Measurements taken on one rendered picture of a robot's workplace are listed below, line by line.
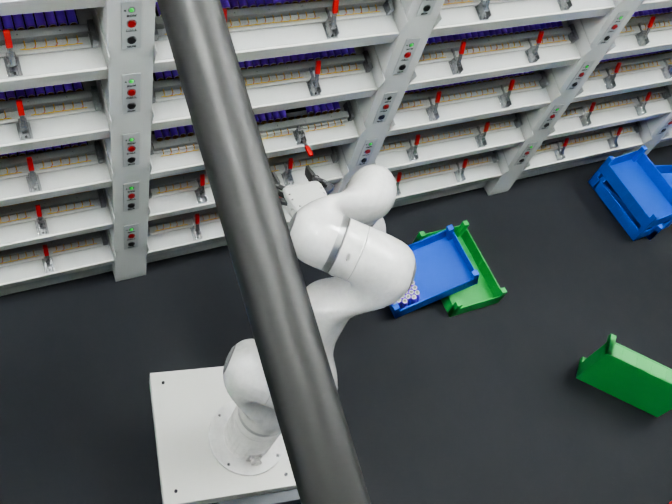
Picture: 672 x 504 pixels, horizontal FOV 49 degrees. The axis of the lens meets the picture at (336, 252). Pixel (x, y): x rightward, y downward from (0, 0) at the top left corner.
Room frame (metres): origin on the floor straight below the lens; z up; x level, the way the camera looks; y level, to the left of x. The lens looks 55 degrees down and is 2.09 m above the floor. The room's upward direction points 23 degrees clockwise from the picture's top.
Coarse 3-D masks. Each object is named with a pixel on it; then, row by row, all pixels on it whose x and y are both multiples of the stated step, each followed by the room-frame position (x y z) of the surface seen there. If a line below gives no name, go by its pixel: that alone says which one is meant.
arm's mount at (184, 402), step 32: (160, 384) 0.64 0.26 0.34; (192, 384) 0.68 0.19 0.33; (160, 416) 0.57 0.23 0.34; (192, 416) 0.61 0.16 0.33; (160, 448) 0.50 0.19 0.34; (192, 448) 0.54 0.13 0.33; (160, 480) 0.45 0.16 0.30; (192, 480) 0.47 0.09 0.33; (224, 480) 0.50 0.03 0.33; (256, 480) 0.53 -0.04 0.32; (288, 480) 0.56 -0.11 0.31
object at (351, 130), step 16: (304, 112) 1.46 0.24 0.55; (352, 112) 1.52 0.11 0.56; (320, 128) 1.44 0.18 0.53; (336, 128) 1.47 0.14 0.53; (352, 128) 1.50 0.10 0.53; (272, 144) 1.32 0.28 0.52; (288, 144) 1.35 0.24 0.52; (320, 144) 1.41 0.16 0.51; (336, 144) 1.45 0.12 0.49; (160, 160) 1.12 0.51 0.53; (176, 160) 1.14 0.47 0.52; (192, 160) 1.17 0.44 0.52; (160, 176) 1.10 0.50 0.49
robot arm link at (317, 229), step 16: (352, 176) 0.88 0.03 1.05; (368, 176) 0.86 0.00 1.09; (384, 176) 0.87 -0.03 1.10; (352, 192) 0.80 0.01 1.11; (368, 192) 0.82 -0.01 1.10; (384, 192) 0.84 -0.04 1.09; (304, 208) 0.73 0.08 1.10; (320, 208) 0.74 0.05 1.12; (336, 208) 0.76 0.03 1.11; (352, 208) 0.79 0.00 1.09; (368, 208) 0.81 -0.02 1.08; (384, 208) 0.83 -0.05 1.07; (288, 224) 0.71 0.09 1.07; (304, 224) 0.70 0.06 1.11; (320, 224) 0.71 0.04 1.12; (336, 224) 0.72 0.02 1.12; (368, 224) 0.87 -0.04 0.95; (304, 240) 0.68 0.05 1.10; (320, 240) 0.69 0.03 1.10; (336, 240) 0.70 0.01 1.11; (304, 256) 0.67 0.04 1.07; (320, 256) 0.67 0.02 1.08
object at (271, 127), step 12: (288, 120) 1.39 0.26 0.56; (300, 120) 1.41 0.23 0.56; (312, 120) 1.43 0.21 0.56; (324, 120) 1.45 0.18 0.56; (336, 120) 1.48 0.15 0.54; (264, 132) 1.34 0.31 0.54; (288, 132) 1.37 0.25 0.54; (156, 144) 1.14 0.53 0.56; (168, 144) 1.16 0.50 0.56; (180, 144) 1.17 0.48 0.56; (192, 144) 1.20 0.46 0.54
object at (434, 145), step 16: (432, 128) 1.79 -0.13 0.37; (448, 128) 1.81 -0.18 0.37; (464, 128) 1.85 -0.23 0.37; (480, 128) 1.90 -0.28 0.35; (496, 128) 1.93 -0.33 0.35; (512, 128) 1.97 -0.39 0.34; (528, 128) 1.97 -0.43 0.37; (384, 144) 1.65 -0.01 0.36; (400, 144) 1.69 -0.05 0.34; (416, 144) 1.67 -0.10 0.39; (432, 144) 1.75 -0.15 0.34; (448, 144) 1.78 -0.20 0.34; (464, 144) 1.82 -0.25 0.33; (480, 144) 1.84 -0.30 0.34; (496, 144) 1.88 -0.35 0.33; (512, 144) 1.93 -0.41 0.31; (384, 160) 1.61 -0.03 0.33; (400, 160) 1.64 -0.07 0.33; (416, 160) 1.67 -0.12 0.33; (432, 160) 1.71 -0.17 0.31
